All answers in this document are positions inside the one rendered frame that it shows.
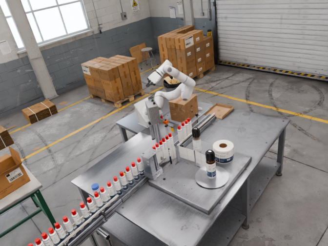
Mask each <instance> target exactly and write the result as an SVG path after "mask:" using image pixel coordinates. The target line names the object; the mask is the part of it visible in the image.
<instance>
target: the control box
mask: <svg viewBox="0 0 328 246"><path fill-rule="evenodd" d="M154 102H155V100H154ZM145 106H146V110H147V115H148V118H149V120H150V122H151V124H152V125H153V124H156V123H160V122H161V117H160V113H159V107H158V105H157V103H156V102H155V105H153V102H151V100H149V101H145Z"/></svg>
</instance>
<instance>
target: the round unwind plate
mask: <svg viewBox="0 0 328 246"><path fill-rule="evenodd" d="M216 175H217V177H216V178H215V179H209V178H208V177H207V173H206V167H205V166H204V167H202V168H200V169H199V170H198V171H197V172H196V175H195V180H196V182H197V183H198V184H199V185H201V186H203V187H205V188H218V187H221V186H223V185H225V184H226V183H227V181H228V179H229V175H228V172H227V171H226V170H225V169H224V168H222V167H220V166H216Z"/></svg>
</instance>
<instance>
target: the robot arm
mask: <svg viewBox="0 0 328 246"><path fill-rule="evenodd" d="M165 73H168V74H169V75H171V76H172V77H173V78H175V79H176V80H178V81H180V82H182V83H181V84H180V85H179V86H178V87H177V88H176V89H175V90H173V91H170V92H162V91H157V92H156V93H155V98H154V100H155V102H156V103H157V105H158V107H159V110H161V109H162V108H163V106H164V99H165V98H167V99H168V100H174V99H177V98H178V97H179V96H180V95H181V98H182V100H184V101H187V100H189V99H190V97H191V95H192V92H193V89H194V87H195V84H196V83H195V81H194V80H193V79H192V78H190V77H189V76H187V75H185V74H184V73H182V72H180V71H179V70H177V69H176V68H174V67H172V63H171V62H170V61H168V60H166V61H165V62H164V63H163V64H162V65H161V66H160V67H159V68H158V69H156V71H155V72H153V73H152V74H151V75H150V76H149V77H148V78H147V80H148V83H147V85H146V87H149V86H150V85H154V86H155V85H156V84H157V83H158V82H159V80H160V79H161V76H163V75H164V74H165ZM150 82H151V83H150ZM142 114H143V116H144V117H146V118H148V115H147V110H146V106H144V107H143V108H142Z"/></svg>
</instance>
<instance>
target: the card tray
mask: <svg viewBox="0 0 328 246"><path fill-rule="evenodd" d="M232 110H233V106H230V105H225V104H220V103H215V104H214V105H213V106H212V107H211V108H210V110H208V111H207V112H206V113H205V115H206V116H207V115H208V114H211V115H212V114H213V113H215V116H216V118H218V119H223V118H224V117H225V116H226V115H227V114H228V113H230V112H231V111H232Z"/></svg>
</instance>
